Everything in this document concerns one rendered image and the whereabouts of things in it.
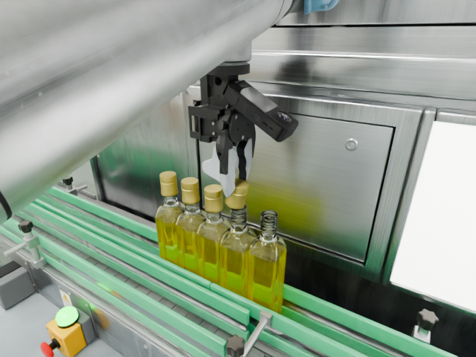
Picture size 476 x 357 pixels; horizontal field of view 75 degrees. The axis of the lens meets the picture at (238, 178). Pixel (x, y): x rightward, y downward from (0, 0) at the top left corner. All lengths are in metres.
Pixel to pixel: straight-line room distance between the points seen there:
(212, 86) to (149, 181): 0.53
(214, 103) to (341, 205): 0.31
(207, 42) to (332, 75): 0.40
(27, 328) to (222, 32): 0.92
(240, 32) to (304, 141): 0.41
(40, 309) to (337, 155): 0.86
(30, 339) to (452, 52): 1.04
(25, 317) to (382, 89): 0.98
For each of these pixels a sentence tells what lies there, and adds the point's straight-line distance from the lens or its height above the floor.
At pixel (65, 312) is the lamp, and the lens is 0.85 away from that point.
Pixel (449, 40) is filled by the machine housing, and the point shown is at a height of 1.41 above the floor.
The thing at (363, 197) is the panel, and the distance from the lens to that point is 0.61.
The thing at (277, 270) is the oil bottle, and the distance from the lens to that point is 0.57.
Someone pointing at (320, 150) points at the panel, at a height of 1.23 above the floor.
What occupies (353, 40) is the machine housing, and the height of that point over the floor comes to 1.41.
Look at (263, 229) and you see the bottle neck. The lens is 0.54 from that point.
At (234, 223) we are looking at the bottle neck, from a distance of 0.56.
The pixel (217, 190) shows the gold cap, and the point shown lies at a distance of 0.57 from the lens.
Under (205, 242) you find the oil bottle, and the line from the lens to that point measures 0.61.
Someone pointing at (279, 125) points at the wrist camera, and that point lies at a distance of 0.43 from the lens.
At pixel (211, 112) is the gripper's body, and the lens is 0.48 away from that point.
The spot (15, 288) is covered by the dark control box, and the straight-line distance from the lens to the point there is 1.06.
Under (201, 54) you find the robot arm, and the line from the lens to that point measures 0.18.
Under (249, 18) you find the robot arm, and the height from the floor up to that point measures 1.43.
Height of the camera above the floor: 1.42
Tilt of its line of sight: 25 degrees down
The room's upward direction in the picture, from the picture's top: straight up
